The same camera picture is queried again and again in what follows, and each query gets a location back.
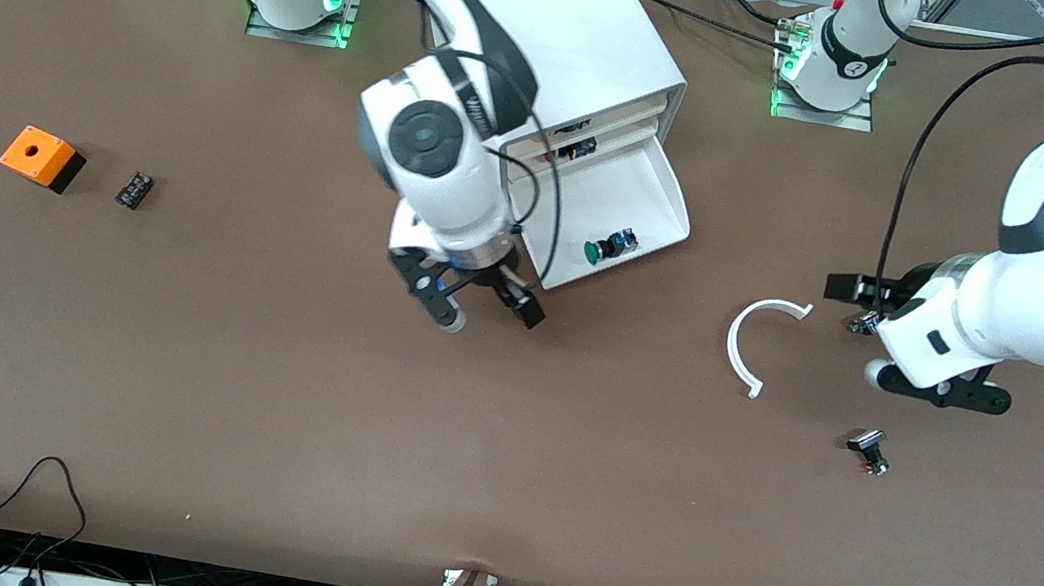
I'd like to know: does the black terminal block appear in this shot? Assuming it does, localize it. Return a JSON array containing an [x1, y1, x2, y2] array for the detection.
[[115, 170, 156, 212]]

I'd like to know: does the green mushroom push button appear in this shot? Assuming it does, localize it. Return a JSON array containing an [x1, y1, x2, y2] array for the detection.
[[582, 223, 640, 270]]

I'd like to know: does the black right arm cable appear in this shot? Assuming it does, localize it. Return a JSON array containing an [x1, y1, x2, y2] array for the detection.
[[112, 0, 594, 290]]

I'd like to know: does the orange button enclosure box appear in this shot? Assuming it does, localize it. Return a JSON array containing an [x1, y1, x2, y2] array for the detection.
[[0, 122, 90, 198]]

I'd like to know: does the black pushbutton with square white cap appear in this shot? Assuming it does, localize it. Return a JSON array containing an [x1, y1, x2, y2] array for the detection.
[[842, 426, 895, 478]]

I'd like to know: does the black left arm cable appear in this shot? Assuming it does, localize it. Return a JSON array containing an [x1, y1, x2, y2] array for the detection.
[[836, 0, 1044, 307]]

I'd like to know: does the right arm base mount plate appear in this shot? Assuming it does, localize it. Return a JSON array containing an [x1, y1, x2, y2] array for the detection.
[[243, 0, 365, 52]]

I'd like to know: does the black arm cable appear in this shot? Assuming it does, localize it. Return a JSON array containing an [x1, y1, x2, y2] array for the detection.
[[836, 0, 1044, 307], [112, 0, 594, 290]]

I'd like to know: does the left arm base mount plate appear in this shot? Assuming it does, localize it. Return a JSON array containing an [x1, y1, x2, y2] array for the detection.
[[765, 16, 888, 134]]

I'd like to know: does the white semicircular plastic bracket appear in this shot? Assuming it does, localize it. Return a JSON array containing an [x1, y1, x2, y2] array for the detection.
[[719, 293, 815, 406]]

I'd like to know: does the black looped cable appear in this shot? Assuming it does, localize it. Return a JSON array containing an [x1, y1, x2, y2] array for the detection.
[[0, 449, 95, 569]]

